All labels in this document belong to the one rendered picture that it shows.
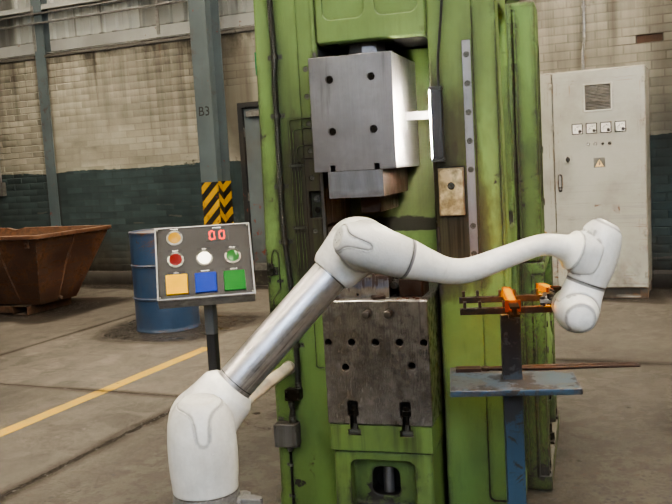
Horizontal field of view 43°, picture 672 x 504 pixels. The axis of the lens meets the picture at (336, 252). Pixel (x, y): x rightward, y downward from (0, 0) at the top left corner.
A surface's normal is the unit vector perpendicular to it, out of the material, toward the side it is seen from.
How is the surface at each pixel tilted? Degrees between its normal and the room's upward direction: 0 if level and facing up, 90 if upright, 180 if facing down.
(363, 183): 90
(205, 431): 73
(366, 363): 90
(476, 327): 90
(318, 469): 90
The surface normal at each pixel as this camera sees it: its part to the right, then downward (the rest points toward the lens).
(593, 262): 0.02, 0.17
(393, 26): -0.28, 0.11
